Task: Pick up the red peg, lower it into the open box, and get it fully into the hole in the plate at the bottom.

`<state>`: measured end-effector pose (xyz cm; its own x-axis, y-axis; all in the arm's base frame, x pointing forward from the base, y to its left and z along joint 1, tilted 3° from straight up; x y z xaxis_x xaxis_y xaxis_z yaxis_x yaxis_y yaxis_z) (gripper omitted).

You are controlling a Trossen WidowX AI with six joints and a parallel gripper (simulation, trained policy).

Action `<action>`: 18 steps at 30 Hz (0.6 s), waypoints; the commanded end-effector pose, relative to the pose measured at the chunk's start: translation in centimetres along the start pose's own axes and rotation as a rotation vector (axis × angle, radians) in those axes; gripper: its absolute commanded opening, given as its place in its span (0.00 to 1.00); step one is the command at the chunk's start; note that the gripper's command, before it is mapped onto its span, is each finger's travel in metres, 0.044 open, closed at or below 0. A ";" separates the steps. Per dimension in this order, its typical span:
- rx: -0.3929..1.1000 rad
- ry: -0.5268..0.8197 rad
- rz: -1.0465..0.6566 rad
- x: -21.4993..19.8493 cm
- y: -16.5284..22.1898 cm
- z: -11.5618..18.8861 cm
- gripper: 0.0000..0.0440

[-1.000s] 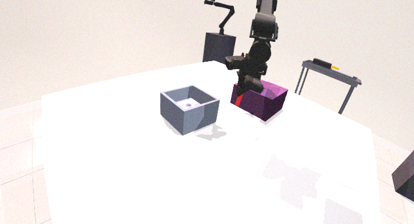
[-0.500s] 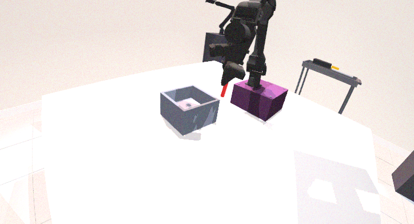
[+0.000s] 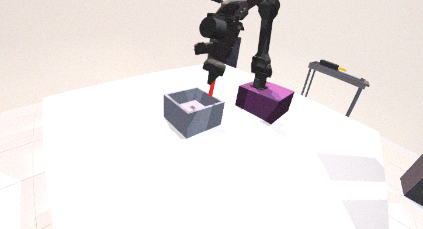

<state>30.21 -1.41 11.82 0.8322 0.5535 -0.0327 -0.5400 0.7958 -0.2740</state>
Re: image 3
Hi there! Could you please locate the red peg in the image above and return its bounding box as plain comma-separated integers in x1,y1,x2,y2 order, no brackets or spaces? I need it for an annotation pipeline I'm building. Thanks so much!
208,80,216,96

